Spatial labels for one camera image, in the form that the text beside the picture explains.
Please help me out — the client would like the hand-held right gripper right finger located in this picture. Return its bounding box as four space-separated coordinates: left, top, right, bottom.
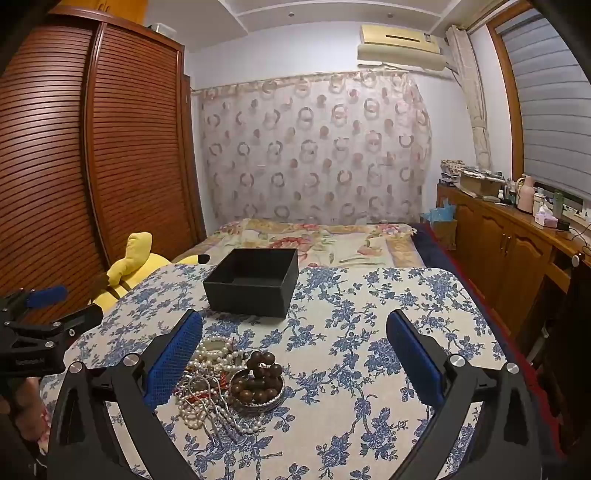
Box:
385 309 555 480

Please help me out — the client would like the red bead bracelet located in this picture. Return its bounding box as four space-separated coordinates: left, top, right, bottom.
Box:
178 364 241 408

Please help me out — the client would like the pink tissue box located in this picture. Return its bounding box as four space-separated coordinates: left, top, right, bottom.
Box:
534 205 559 228

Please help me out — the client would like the blue floral tablecloth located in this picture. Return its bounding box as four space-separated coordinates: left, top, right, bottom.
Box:
39 264 507 480

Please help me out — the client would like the round silver dish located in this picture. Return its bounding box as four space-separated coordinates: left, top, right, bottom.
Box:
228 367 286 412

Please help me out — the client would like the grey window blind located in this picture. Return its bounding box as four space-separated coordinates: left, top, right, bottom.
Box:
496 9 591 204

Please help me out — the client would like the person's left hand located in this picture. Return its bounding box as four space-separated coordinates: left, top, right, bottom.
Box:
0 377 44 444

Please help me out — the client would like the wooden sideboard cabinet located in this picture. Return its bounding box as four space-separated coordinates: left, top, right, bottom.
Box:
436 182 578 342

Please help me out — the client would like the cream tied curtain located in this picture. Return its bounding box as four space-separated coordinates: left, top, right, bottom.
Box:
445 25 493 171

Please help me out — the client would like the brown wooden bead bracelet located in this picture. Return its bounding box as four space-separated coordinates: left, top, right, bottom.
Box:
233 351 284 403

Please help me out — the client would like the dark blue blanket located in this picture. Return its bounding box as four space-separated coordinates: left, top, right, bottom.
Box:
409 223 536 370

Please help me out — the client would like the pearl bracelet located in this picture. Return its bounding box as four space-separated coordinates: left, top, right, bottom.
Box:
199 336 235 359

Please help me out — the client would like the pink thermos jug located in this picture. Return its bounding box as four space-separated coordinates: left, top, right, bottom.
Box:
516 175 536 214

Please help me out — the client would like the brown slatted wardrobe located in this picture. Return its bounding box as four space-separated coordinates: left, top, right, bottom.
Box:
0 9 206 324

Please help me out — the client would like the wooden window frame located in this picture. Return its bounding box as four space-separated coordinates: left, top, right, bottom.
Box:
485 23 528 178

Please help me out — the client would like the white pearl necklace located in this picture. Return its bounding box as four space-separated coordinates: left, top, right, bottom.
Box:
178 337 274 435

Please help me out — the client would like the stack of papers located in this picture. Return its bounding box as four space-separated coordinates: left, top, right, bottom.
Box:
438 159 468 185

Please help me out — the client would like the blue plastic bag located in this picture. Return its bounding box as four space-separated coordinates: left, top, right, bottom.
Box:
422 203 458 227

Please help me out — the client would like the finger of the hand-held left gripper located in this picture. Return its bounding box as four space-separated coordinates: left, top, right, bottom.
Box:
0 305 105 350
0 285 69 320

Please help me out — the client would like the yellow plush toy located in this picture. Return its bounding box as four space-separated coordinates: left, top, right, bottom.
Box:
90 232 211 319

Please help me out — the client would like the black box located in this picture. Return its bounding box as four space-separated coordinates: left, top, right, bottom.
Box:
202 248 300 319

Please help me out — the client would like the pile of metal clips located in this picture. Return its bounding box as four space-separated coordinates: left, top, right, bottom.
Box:
185 374 251 446

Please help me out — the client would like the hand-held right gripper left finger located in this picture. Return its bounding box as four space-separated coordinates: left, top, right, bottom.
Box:
46 309 204 480

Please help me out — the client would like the cardboard box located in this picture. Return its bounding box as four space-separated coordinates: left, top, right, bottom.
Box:
457 171 502 197

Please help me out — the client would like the circle patterned curtain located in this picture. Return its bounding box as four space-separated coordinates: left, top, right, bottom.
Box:
191 69 435 227

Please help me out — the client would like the wall air conditioner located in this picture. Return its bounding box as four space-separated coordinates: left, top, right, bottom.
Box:
356 23 451 72

